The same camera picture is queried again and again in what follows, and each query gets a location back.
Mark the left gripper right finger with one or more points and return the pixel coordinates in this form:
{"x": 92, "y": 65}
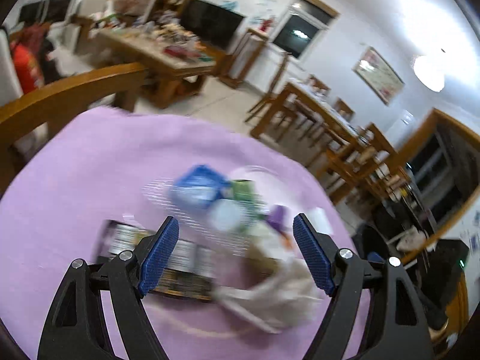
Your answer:
{"x": 396, "y": 326}

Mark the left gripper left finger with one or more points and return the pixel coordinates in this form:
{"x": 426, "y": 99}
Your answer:
{"x": 75, "y": 326}

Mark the white tissue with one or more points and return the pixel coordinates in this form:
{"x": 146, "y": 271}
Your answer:
{"x": 284, "y": 300}

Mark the white plastic cup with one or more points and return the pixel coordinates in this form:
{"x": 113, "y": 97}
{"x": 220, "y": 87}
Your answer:
{"x": 226, "y": 216}

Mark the dark printed snack wrapper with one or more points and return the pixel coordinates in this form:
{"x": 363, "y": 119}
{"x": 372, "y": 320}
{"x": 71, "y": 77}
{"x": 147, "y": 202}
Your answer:
{"x": 189, "y": 273}

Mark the purple tablecloth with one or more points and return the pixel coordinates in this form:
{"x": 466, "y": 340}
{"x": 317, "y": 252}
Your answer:
{"x": 96, "y": 169}

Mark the green gum container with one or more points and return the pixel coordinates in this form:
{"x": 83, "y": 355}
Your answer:
{"x": 244, "y": 192}

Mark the wooden dining table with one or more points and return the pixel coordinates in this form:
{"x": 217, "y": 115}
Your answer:
{"x": 297, "y": 99}

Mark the ceiling lamp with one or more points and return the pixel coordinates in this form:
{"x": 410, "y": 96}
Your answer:
{"x": 430, "y": 71}

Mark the wooden coffee table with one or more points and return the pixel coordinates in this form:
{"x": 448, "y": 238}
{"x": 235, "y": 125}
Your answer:
{"x": 173, "y": 72}

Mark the wooden plant stand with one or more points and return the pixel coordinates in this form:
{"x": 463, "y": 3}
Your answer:
{"x": 245, "y": 54}

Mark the black television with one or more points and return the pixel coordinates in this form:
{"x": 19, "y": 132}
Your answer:
{"x": 210, "y": 23}

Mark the framed wall picture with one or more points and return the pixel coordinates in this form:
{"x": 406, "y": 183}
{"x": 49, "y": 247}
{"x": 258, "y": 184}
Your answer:
{"x": 378, "y": 75}

